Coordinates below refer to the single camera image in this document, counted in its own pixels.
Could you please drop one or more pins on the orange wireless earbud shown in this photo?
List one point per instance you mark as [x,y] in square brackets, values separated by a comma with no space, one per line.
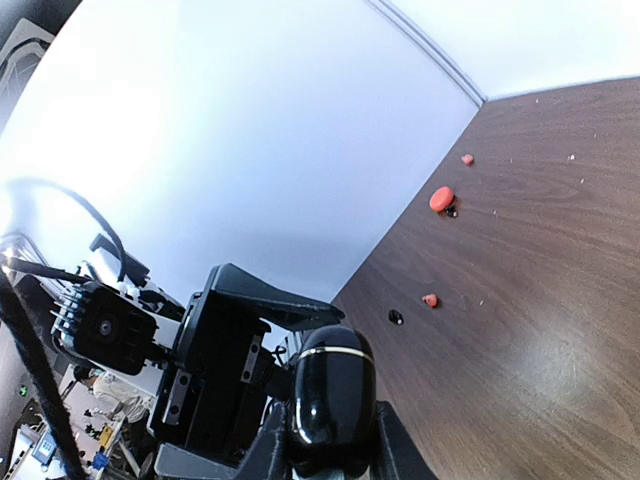
[431,300]

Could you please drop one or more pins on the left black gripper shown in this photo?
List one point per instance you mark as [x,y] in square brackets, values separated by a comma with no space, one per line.
[219,376]

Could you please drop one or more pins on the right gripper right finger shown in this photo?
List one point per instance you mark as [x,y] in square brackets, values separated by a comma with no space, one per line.
[396,456]

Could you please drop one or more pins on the black wireless earbud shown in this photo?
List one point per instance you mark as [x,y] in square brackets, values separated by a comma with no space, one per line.
[395,317]

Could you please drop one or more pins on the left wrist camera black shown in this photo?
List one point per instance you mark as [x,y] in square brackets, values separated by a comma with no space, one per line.
[95,325]

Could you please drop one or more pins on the black earbud charging case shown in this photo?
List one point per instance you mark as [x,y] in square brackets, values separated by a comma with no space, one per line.
[331,415]

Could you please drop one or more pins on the orange round case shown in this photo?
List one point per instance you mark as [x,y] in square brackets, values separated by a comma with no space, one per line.
[441,199]

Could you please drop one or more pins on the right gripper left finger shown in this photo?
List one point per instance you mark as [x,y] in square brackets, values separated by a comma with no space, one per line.
[272,453]

